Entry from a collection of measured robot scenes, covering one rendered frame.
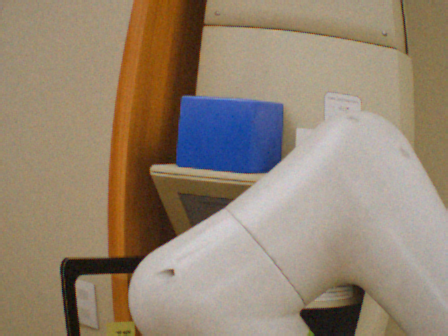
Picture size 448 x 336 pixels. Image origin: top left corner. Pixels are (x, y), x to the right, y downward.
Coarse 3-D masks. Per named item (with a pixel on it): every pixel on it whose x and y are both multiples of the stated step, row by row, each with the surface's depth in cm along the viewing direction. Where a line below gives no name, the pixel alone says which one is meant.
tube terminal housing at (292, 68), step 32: (224, 32) 160; (256, 32) 158; (288, 32) 156; (224, 64) 160; (256, 64) 158; (288, 64) 156; (320, 64) 154; (352, 64) 152; (384, 64) 149; (224, 96) 160; (256, 96) 158; (288, 96) 156; (320, 96) 154; (384, 96) 150; (288, 128) 156; (384, 320) 157
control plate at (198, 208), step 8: (184, 200) 153; (192, 200) 153; (200, 200) 152; (208, 200) 151; (216, 200) 151; (224, 200) 150; (232, 200) 150; (184, 208) 155; (192, 208) 154; (200, 208) 153; (208, 208) 153; (216, 208) 152; (192, 216) 155; (200, 216) 155; (208, 216) 154; (192, 224) 156
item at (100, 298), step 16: (96, 256) 143; (112, 256) 146; (128, 256) 149; (144, 256) 152; (64, 288) 135; (80, 288) 138; (96, 288) 142; (112, 288) 145; (128, 288) 149; (64, 304) 135; (80, 304) 138; (96, 304) 142; (112, 304) 145; (128, 304) 149; (80, 320) 138; (96, 320) 142; (112, 320) 145; (128, 320) 149
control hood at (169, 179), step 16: (160, 176) 152; (176, 176) 150; (192, 176) 150; (208, 176) 148; (224, 176) 148; (240, 176) 147; (256, 176) 146; (160, 192) 154; (176, 192) 153; (192, 192) 152; (208, 192) 150; (224, 192) 149; (240, 192) 148; (176, 208) 155; (176, 224) 158
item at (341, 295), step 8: (336, 288) 157; (344, 288) 158; (352, 288) 158; (360, 288) 160; (320, 296) 157; (328, 296) 157; (336, 296) 157; (344, 296) 157; (352, 296) 158; (360, 296) 159; (312, 304) 156; (320, 304) 156; (328, 304) 156; (336, 304) 156; (344, 304) 157; (352, 304) 158
